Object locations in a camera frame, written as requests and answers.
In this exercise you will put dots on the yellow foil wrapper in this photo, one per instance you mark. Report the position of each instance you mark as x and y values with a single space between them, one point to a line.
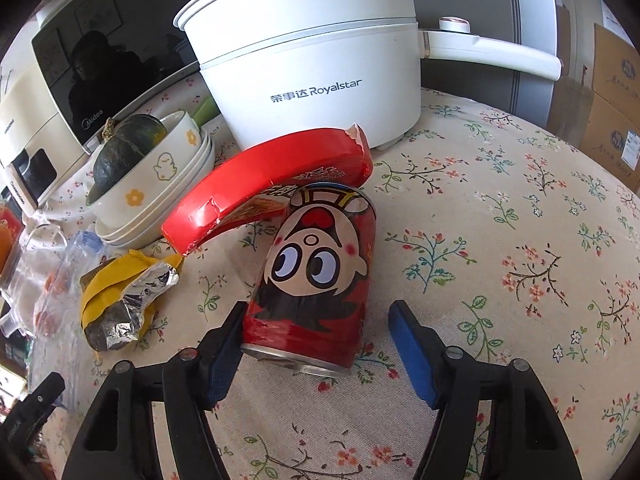
100 305

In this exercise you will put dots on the grey refrigerator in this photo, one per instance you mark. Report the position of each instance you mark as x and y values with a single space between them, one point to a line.
475 0

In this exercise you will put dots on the glass jar with bamboo lid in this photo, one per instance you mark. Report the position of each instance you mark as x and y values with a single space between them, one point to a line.
30 270

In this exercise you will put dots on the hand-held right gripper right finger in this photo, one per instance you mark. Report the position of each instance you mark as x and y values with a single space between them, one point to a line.
415 355

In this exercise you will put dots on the white bowl with yellow print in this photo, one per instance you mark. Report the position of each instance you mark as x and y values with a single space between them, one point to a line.
165 170

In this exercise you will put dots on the white electric pot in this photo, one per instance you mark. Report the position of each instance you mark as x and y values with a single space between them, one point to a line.
310 60

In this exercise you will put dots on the brown cardboard box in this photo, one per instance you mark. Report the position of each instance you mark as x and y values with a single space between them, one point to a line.
612 140
617 65

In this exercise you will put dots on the red cartoon drink can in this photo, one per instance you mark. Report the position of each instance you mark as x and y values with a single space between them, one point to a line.
310 310

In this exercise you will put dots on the white microwave oven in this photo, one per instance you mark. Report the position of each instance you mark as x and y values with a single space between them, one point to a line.
100 75

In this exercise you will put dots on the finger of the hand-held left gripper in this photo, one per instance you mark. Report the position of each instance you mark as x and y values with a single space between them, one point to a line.
35 402

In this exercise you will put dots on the light green dish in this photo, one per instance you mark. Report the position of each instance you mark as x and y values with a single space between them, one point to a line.
205 110

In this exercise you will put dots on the dark green pumpkin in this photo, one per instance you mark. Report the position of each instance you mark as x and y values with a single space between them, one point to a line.
125 155

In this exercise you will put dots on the large orange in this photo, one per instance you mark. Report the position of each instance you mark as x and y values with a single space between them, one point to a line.
4 247

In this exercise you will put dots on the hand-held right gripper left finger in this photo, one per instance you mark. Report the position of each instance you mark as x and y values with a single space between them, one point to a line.
222 360

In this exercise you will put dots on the clear plastic bottle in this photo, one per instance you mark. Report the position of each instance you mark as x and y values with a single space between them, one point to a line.
65 280

